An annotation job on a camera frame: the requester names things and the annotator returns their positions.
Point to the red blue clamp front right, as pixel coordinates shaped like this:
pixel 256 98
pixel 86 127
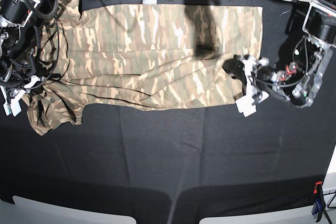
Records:
pixel 319 203

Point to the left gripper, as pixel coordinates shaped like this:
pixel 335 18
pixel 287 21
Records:
pixel 243 68

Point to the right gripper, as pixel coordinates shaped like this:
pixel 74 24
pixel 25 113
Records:
pixel 13 96

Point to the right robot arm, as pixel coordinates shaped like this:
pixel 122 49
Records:
pixel 20 77

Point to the black table cloth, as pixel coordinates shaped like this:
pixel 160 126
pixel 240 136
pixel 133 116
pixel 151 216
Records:
pixel 180 165

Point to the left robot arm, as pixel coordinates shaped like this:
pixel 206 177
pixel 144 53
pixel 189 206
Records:
pixel 300 80

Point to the camouflage t-shirt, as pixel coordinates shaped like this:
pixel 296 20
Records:
pixel 148 57

